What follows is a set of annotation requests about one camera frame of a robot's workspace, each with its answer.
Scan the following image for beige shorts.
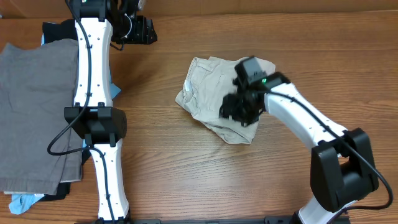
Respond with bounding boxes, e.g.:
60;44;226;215
175;57;258;144

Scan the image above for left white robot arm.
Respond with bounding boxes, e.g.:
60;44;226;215
64;0;157;223

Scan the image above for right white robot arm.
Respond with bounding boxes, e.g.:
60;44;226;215
220;57;379;223

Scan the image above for black garment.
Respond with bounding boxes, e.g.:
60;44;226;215
40;19;91;202

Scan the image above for grey shorts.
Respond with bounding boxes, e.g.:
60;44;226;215
1;39;82;195

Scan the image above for light blue garment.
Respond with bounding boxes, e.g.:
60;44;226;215
9;34;121;215

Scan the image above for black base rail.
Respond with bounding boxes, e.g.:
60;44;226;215
77;215;352;224

